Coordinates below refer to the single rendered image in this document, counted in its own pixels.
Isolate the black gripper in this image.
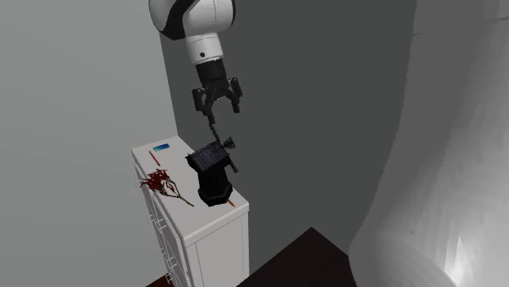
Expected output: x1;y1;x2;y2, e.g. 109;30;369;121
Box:
191;57;244;126

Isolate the red flower sprig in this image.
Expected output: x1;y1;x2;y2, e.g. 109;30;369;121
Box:
138;168;196;208

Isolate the white chest of drawers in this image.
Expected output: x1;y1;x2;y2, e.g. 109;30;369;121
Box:
131;135;250;287

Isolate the black windmill model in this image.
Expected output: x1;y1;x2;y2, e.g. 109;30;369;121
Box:
184;121;241;208

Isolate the dark robot stand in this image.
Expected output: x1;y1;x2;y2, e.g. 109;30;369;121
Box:
237;226;358;287

